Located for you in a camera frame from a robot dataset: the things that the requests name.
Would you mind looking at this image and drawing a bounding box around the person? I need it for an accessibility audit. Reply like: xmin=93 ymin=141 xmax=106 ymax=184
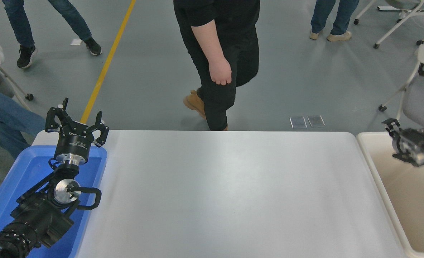
xmin=1 ymin=0 xmax=102 ymax=69
xmin=0 ymin=21 xmax=48 ymax=158
xmin=309 ymin=0 xmax=360 ymax=42
xmin=173 ymin=0 xmax=261 ymax=131

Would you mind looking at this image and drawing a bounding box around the grey chair with casters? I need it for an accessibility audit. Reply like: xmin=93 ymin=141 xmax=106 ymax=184
xmin=0 ymin=64 xmax=34 ymax=111

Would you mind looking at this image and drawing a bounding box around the white chair base with casters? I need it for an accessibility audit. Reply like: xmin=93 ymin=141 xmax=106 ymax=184
xmin=353 ymin=0 xmax=424 ymax=49

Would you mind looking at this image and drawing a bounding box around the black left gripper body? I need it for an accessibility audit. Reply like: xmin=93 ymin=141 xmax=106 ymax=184
xmin=54 ymin=123 xmax=95 ymax=159

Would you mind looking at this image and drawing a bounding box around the person's right hand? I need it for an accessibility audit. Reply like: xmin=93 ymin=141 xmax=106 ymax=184
xmin=209 ymin=58 xmax=232 ymax=86

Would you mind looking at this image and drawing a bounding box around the clear floor plate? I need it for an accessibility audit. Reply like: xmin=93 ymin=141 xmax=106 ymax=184
xmin=290 ymin=115 xmax=307 ymax=129
xmin=307 ymin=115 xmax=326 ymax=128

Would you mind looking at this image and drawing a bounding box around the blue plastic tray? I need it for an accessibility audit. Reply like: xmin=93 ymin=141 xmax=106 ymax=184
xmin=0 ymin=144 xmax=108 ymax=258

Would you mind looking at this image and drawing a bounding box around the large pale bin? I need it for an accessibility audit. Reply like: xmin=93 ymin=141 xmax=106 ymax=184
xmin=356 ymin=132 xmax=424 ymax=258

